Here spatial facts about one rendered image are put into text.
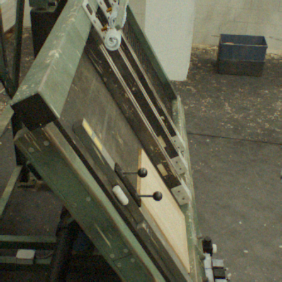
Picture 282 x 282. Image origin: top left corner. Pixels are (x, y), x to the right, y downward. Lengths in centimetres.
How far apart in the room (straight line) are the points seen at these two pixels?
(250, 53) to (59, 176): 515
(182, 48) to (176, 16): 41
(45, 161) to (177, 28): 464
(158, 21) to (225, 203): 271
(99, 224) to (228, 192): 275
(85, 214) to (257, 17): 606
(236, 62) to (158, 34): 116
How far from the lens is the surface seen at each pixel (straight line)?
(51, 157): 137
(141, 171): 162
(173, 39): 593
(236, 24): 731
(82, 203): 146
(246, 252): 365
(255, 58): 639
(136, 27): 339
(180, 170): 275
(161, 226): 203
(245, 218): 394
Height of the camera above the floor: 251
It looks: 32 degrees down
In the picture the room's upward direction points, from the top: 3 degrees clockwise
